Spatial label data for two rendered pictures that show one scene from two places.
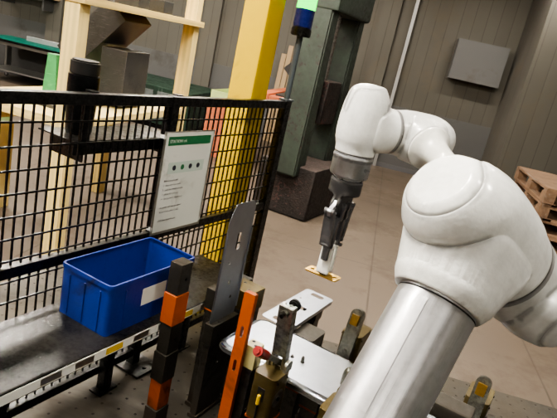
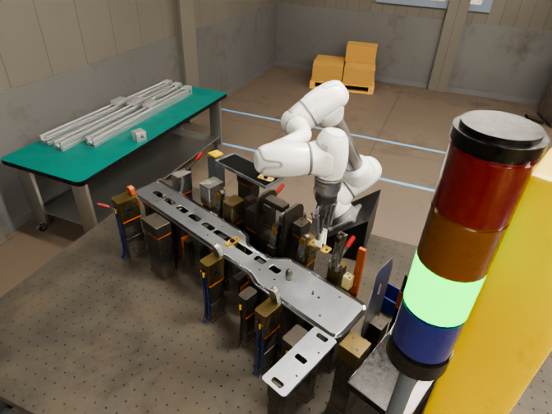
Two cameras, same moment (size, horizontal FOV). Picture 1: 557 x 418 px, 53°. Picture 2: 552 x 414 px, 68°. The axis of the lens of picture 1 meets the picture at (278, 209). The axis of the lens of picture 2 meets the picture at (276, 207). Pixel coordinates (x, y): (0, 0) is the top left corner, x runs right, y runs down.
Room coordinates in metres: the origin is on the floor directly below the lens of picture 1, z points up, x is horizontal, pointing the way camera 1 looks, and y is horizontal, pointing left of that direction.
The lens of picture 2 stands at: (2.42, -0.04, 2.20)
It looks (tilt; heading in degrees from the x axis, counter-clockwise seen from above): 34 degrees down; 193
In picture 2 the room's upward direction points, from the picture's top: 3 degrees clockwise
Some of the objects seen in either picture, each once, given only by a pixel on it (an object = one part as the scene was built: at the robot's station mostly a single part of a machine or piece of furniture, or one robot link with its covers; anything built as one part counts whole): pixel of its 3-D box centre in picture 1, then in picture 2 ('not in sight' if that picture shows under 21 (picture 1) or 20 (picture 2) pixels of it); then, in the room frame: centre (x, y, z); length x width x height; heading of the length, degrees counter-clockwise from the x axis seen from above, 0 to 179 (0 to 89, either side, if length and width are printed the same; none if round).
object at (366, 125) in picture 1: (367, 119); (327, 153); (1.26, -0.15, 1.63); 0.13 x 0.11 x 0.16; 114
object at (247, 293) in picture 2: not in sight; (245, 319); (1.33, -0.40, 0.84); 0.10 x 0.05 x 0.29; 152
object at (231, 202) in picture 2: not in sight; (236, 229); (0.81, -0.62, 0.89); 0.12 x 0.08 x 0.38; 152
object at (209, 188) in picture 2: not in sight; (215, 213); (0.73, -0.77, 0.90); 0.13 x 0.08 x 0.41; 152
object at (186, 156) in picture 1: (181, 180); not in sight; (1.60, 0.30, 1.30); 0.23 x 0.02 x 0.31; 152
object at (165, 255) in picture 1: (130, 282); not in sight; (1.29, 0.33, 1.10); 0.30 x 0.17 x 0.13; 153
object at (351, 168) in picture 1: (351, 166); (328, 182); (1.26, -0.14, 1.52); 0.09 x 0.09 x 0.06
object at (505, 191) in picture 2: not in sight; (480, 179); (2.08, 0.06, 2.03); 0.07 x 0.07 x 0.06
